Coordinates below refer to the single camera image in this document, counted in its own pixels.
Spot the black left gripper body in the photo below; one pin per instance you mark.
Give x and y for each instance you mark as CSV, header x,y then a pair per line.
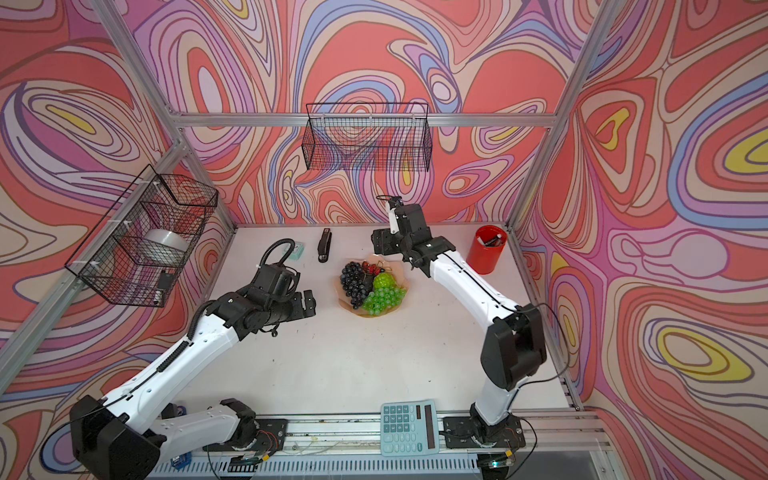
x,y
290,308

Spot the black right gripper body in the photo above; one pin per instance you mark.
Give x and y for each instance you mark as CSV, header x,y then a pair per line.
x,y
391,243

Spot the pink scalloped fruit bowl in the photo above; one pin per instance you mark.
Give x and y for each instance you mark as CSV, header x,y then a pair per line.
x,y
395,270

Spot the red cherries cluster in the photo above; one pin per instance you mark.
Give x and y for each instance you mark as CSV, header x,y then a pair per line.
x,y
372,269

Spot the green bumpy round fruit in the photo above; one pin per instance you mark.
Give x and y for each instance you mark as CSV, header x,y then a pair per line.
x,y
384,280

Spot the green grape bunch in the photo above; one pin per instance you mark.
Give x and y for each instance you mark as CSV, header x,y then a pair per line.
x,y
380,302

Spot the black grape bunch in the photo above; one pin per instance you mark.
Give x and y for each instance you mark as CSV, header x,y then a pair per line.
x,y
357,282

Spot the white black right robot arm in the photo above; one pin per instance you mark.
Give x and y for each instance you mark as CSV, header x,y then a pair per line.
x,y
514,345

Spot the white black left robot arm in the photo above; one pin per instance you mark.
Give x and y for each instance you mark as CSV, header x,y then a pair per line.
x,y
123,435

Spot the small teal clock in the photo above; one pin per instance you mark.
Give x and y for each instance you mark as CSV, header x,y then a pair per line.
x,y
297,251

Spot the red cup holder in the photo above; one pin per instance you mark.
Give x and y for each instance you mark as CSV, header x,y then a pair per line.
x,y
486,248

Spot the silver tape roll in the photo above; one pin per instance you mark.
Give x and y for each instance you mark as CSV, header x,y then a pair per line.
x,y
163,247

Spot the blue black handheld tool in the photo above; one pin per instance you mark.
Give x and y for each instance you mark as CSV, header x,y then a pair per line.
x,y
181,461

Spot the teal calculator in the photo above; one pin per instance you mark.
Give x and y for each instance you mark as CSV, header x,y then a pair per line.
x,y
409,429

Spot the black wire basket back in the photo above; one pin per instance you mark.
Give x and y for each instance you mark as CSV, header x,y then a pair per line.
x,y
368,136

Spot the black wire basket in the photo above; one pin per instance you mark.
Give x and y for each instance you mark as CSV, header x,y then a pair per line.
x,y
368,136
114,268

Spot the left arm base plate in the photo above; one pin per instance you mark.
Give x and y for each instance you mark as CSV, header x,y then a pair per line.
x,y
269,438

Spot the black wire basket left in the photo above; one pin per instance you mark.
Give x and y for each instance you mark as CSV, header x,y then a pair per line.
x,y
114,268

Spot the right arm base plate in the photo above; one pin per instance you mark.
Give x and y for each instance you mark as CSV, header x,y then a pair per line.
x,y
465,432

